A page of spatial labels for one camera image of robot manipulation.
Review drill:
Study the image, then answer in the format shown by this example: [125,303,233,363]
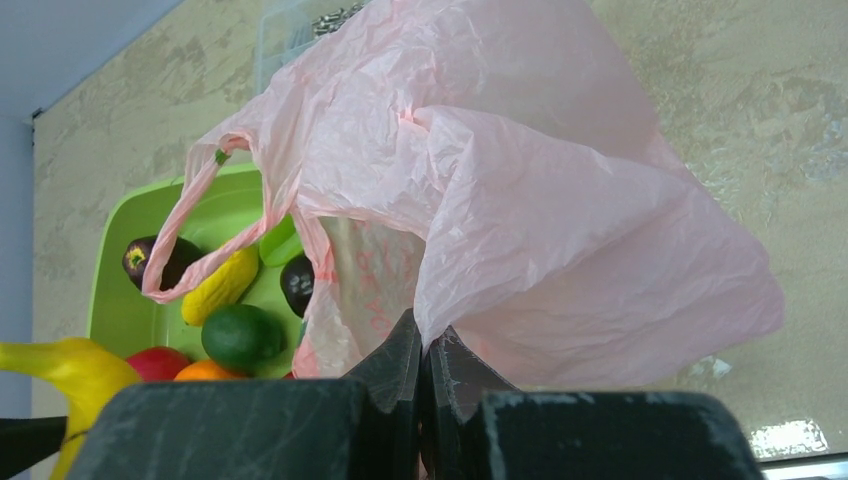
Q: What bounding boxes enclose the clear plastic screw box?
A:
[254,0,367,94]

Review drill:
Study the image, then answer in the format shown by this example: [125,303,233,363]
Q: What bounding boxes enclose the yellow fake banana bunch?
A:
[1,337,142,479]

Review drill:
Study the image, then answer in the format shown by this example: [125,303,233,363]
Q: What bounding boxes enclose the yellow fake fruit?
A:
[181,246,260,327]

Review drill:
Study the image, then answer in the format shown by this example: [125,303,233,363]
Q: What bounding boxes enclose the orange fake fruit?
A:
[174,359,247,381]

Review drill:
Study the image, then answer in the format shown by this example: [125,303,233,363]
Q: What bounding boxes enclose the dark green fake avocado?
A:
[201,304,286,373]

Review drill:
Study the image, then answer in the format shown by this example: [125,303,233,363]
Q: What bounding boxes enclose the dark red fake apple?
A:
[122,235,205,290]

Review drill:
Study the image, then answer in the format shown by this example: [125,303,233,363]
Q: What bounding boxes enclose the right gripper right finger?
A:
[421,330,762,479]

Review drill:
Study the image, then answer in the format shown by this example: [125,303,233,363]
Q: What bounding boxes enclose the green plastic tray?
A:
[88,164,302,378]

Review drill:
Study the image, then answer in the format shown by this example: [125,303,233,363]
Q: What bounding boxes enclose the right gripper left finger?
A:
[69,311,422,479]

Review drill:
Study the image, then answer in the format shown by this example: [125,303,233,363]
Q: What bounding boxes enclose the red fake apple left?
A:
[126,346,192,382]

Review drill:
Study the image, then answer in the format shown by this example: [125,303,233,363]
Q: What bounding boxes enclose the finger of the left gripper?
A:
[1,416,68,479]

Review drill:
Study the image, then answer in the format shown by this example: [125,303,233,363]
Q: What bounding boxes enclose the pink plastic bag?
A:
[142,1,784,388]

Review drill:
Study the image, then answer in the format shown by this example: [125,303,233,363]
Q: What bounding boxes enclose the aluminium frame rail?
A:
[760,452,847,480]

